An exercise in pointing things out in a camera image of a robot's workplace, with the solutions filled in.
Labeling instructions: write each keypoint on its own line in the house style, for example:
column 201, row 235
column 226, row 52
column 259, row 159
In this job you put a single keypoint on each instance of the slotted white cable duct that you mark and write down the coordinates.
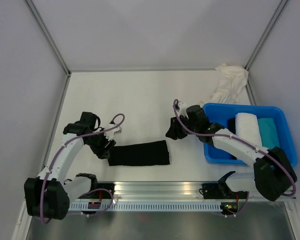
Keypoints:
column 125, row 206

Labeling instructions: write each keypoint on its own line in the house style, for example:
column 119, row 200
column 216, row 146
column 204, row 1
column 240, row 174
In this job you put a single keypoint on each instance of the left aluminium frame post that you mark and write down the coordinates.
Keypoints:
column 47, row 35

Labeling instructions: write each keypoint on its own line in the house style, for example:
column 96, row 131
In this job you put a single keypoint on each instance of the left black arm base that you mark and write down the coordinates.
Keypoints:
column 103, row 192

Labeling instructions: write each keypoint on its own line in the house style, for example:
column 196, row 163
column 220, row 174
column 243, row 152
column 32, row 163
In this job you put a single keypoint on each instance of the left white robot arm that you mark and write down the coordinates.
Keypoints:
column 75, row 136

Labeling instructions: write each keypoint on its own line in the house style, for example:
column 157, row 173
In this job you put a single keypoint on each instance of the black t-shirt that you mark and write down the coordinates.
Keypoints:
column 140, row 155
column 231, row 125

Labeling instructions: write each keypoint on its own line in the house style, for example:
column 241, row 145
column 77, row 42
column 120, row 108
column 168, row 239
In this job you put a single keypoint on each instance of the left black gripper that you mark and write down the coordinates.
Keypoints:
column 102, row 152

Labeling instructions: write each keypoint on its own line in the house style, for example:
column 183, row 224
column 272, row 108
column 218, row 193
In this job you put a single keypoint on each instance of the aluminium frame post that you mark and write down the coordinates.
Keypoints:
column 47, row 35
column 267, row 31

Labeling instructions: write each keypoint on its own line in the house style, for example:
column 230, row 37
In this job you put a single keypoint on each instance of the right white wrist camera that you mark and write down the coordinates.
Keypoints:
column 181, row 109

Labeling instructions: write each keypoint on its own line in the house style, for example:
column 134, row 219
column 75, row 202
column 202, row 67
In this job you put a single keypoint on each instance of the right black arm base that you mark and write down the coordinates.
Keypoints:
column 219, row 191

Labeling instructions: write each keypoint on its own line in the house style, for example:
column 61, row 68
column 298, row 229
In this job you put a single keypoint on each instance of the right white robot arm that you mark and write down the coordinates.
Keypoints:
column 273, row 175

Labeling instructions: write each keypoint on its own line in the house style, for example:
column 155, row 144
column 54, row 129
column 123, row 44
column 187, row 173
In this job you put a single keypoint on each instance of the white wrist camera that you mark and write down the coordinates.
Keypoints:
column 181, row 109
column 109, row 135

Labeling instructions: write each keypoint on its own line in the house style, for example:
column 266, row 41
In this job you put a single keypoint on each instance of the rolled black t-shirt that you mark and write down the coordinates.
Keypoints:
column 231, row 125

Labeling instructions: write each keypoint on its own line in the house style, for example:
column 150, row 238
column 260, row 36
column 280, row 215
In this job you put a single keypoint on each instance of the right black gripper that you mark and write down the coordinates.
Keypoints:
column 174, row 132

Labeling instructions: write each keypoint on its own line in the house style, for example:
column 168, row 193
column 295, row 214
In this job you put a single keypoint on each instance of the blue plastic bin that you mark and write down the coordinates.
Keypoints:
column 222, row 113

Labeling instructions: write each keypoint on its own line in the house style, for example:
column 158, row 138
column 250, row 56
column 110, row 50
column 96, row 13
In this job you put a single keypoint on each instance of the rolled white t-shirt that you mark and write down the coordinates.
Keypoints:
column 247, row 128

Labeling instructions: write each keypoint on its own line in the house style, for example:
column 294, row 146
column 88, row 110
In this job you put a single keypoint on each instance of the aluminium mounting rail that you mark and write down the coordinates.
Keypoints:
column 160, row 191

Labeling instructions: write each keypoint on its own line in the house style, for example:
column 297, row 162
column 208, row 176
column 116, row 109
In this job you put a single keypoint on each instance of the crumpled cream t-shirt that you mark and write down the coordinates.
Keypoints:
column 235, row 79

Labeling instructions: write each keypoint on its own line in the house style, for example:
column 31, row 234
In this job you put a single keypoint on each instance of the rolled teal t-shirt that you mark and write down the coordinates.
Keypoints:
column 268, row 133

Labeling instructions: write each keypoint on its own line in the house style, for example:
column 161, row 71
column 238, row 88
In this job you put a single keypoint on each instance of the right aluminium frame post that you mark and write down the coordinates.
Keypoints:
column 267, row 31

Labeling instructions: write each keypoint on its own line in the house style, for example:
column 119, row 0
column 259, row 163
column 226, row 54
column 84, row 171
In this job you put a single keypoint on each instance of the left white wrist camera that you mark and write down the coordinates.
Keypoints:
column 109, row 135

